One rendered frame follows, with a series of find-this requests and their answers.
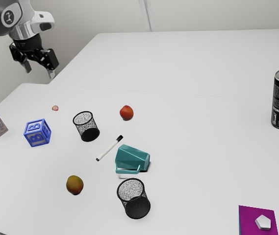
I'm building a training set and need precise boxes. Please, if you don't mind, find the blue letter block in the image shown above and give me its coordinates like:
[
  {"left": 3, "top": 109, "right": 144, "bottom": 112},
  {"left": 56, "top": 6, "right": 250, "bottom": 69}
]
[{"left": 23, "top": 118, "right": 52, "bottom": 147}]

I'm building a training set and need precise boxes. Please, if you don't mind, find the teal faceted mug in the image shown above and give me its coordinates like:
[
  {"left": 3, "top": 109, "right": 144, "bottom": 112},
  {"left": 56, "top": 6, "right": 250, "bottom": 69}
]
[{"left": 115, "top": 144, "right": 151, "bottom": 174}]

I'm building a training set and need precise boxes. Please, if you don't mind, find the red apple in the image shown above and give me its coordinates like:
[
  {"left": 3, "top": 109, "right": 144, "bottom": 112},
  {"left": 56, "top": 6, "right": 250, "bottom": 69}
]
[{"left": 119, "top": 105, "right": 134, "bottom": 121}]

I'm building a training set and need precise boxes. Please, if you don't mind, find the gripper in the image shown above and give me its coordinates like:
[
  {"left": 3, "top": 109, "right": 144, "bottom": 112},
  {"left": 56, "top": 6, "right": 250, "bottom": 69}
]
[{"left": 8, "top": 33, "right": 59, "bottom": 79}]

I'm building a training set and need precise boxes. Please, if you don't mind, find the magenta flat box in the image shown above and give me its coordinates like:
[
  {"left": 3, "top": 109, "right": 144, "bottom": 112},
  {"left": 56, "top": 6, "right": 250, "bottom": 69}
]
[{"left": 238, "top": 205, "right": 279, "bottom": 235}]

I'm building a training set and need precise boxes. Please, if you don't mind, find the black white marker pen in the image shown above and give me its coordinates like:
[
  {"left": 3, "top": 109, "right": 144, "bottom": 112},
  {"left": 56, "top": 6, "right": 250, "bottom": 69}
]
[{"left": 96, "top": 135, "right": 124, "bottom": 162}]

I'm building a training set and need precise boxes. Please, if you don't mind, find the black mesh pen holder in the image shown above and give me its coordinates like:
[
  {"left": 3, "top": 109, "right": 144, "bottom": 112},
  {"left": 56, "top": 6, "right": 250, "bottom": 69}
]
[
  {"left": 72, "top": 111, "right": 101, "bottom": 142},
  {"left": 116, "top": 178, "right": 152, "bottom": 219}
]

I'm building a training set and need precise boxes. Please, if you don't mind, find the orange green mango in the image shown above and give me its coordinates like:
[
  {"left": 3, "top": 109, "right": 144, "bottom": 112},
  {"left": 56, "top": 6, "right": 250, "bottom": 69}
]
[{"left": 66, "top": 175, "right": 84, "bottom": 195}]

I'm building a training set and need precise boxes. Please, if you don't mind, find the white pentagon block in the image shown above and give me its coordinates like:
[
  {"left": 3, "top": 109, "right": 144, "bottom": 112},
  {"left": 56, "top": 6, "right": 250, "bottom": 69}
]
[{"left": 254, "top": 214, "right": 272, "bottom": 231}]

